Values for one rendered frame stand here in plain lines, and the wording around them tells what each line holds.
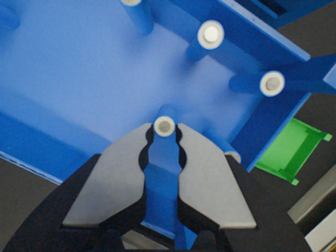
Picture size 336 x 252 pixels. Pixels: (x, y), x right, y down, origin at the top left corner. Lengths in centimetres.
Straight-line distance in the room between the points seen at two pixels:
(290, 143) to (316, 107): 15
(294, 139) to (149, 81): 66
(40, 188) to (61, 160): 69
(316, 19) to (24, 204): 128
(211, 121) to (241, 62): 7
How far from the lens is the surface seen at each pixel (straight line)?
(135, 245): 82
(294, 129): 76
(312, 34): 76
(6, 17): 23
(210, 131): 18
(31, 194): 93
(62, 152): 22
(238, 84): 17
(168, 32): 19
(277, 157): 77
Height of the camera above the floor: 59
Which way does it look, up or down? 75 degrees down
